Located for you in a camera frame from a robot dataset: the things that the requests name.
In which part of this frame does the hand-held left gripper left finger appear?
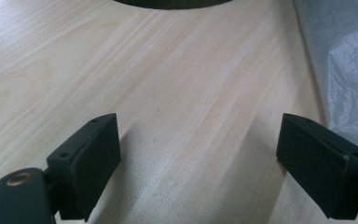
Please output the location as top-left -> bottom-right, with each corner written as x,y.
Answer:
46,113 -> 122,223

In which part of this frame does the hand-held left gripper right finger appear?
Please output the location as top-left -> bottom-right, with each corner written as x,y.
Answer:
275,112 -> 358,220

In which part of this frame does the grey plastic trash bag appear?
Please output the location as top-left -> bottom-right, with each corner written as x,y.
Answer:
293,0 -> 358,172

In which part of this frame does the black plastic trash bin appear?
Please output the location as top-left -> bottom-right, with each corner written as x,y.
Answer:
113,0 -> 233,10

